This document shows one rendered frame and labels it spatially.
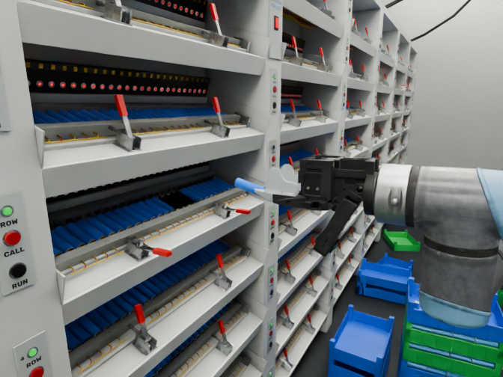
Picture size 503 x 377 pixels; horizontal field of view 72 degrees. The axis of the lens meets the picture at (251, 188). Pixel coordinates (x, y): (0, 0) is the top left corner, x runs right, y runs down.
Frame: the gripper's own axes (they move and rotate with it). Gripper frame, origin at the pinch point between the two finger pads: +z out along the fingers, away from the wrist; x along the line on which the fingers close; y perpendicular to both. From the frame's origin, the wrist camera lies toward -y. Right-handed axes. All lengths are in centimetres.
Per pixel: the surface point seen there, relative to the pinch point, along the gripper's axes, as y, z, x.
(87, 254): -7.5, 20.2, 23.1
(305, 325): -85, 27, -84
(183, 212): -6.4, 20.8, -0.2
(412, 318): -58, -20, -69
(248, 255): -27.3, 22.1, -28.6
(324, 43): 44, 25, -99
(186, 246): -12.0, 16.5, 4.1
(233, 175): -3.0, 26.9, -29.0
